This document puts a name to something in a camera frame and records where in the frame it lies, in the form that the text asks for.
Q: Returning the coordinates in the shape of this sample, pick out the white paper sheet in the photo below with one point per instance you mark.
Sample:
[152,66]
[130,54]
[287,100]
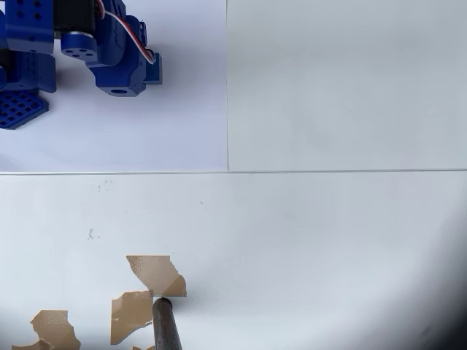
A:
[146,138]

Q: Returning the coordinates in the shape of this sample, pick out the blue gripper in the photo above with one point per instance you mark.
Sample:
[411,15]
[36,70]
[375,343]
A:
[120,85]

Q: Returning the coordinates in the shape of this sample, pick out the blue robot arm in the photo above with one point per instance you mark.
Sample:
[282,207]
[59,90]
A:
[29,36]

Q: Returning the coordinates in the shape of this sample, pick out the beige torn tape piece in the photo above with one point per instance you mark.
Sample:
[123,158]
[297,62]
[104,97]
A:
[157,273]
[31,345]
[129,317]
[56,328]

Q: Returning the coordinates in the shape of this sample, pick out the small blue block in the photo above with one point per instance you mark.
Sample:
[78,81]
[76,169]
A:
[157,71]

